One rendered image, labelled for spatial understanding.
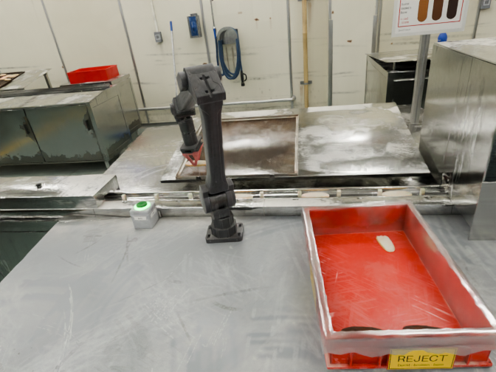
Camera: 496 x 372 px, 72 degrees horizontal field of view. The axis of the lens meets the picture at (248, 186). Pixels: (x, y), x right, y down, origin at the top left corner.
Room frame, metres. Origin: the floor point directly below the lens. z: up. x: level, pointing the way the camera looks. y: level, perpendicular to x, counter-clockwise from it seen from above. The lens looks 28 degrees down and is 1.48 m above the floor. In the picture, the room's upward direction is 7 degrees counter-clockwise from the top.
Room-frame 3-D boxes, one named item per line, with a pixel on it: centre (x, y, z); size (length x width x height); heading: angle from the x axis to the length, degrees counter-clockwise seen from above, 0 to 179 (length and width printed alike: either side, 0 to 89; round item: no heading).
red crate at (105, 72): (4.59, 1.78, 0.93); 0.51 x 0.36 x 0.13; 83
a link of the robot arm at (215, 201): (0.96, 0.11, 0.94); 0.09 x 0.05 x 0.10; 18
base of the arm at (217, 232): (0.94, 0.09, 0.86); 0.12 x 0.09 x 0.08; 85
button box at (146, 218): (1.07, 0.38, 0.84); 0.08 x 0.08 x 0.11; 79
